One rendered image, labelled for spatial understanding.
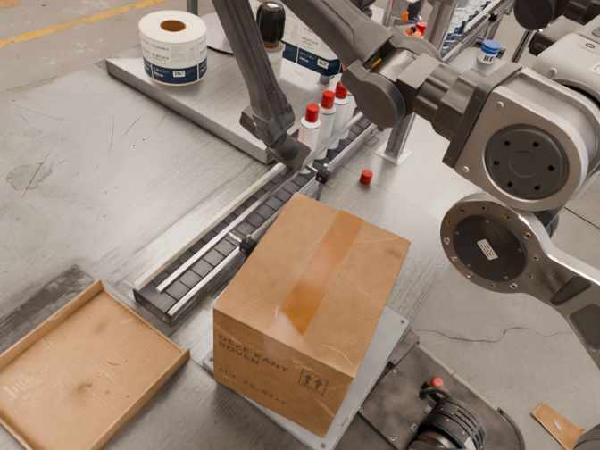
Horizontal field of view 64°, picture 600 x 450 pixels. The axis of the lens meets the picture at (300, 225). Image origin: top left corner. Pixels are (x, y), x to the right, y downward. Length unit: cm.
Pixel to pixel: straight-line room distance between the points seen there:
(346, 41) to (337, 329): 42
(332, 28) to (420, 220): 80
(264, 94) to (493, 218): 49
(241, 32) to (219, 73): 79
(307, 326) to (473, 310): 165
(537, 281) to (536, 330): 150
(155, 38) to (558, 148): 123
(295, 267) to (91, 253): 57
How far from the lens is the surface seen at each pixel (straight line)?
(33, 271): 123
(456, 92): 61
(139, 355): 106
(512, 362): 229
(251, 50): 93
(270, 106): 100
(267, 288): 78
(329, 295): 79
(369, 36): 68
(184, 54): 157
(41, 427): 104
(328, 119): 129
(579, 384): 240
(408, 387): 174
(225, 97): 158
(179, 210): 128
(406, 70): 64
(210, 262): 111
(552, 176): 59
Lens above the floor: 177
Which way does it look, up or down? 48 degrees down
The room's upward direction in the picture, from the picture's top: 11 degrees clockwise
